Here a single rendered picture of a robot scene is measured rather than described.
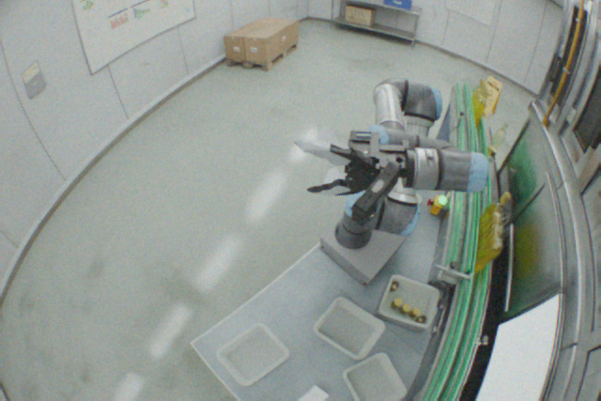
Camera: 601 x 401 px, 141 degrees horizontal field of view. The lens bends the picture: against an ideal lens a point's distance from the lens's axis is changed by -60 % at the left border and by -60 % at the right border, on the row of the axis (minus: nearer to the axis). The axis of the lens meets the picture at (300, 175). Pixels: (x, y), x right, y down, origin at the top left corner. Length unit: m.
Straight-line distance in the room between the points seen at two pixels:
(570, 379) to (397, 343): 0.75
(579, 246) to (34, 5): 3.86
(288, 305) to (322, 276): 0.18
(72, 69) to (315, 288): 3.08
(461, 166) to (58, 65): 3.24
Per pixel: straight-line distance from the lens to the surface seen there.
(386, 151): 0.48
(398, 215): 0.90
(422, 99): 0.89
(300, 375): 1.03
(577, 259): 0.83
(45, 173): 3.39
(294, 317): 1.04
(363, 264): 1.02
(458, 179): 0.47
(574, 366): 0.76
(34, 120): 3.19
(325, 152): 0.41
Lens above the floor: 1.77
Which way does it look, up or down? 48 degrees down
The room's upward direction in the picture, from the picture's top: straight up
